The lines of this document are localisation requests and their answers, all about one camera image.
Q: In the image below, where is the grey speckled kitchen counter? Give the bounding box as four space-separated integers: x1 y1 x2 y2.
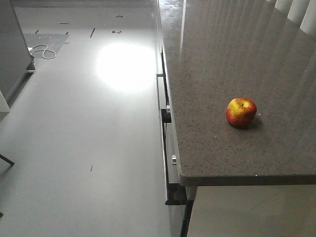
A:
155 0 316 237

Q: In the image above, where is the white coiled floor cable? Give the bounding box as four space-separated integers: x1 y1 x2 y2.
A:
28 44 57 60

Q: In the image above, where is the red yellow apple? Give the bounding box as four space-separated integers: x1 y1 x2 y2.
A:
226 98 257 127

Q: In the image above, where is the dark floor mat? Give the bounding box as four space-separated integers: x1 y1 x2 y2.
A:
23 33 69 59

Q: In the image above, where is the chrome drawer knob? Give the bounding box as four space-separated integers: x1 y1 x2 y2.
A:
171 155 177 165
166 105 171 113

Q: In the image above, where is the chrome drawer knob lower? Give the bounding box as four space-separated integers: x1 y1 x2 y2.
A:
171 155 177 165

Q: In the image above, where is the grey cabinet at left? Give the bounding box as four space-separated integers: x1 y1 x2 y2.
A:
0 0 34 101

